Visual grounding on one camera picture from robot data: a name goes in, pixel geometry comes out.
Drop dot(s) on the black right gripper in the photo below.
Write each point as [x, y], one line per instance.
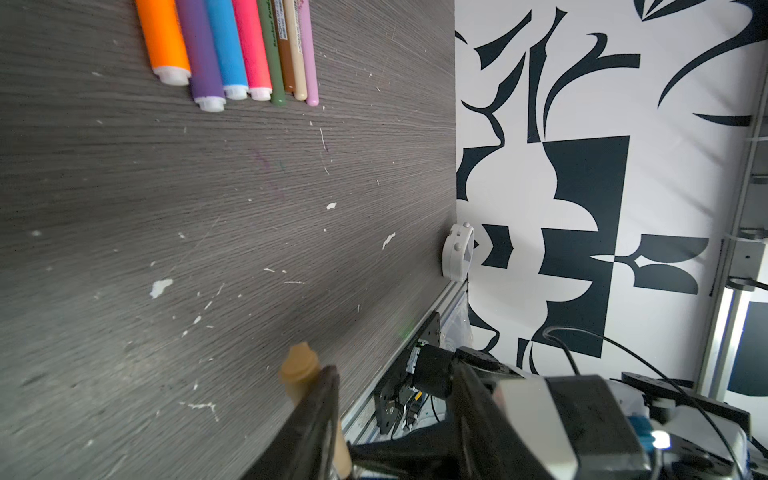
[569, 428]

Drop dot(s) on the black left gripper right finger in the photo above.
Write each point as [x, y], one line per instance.
[487, 447]

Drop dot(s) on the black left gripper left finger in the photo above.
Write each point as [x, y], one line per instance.
[304, 446]

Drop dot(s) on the light pink marker pen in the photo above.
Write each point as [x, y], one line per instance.
[305, 24]

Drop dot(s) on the green marker pen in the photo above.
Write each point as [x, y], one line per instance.
[266, 15]

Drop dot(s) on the blue marker pen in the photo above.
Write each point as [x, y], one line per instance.
[228, 49]

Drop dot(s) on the purple marker pen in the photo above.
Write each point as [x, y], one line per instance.
[205, 82]

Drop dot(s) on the cream green-capped pen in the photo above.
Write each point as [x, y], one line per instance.
[294, 38]

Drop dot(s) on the dark brown marker pen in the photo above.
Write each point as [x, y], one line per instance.
[283, 46]

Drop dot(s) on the orange marker pen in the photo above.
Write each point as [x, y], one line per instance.
[164, 42]

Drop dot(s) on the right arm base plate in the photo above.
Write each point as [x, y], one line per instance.
[395, 387]

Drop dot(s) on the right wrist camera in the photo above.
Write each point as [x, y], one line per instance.
[688, 446]

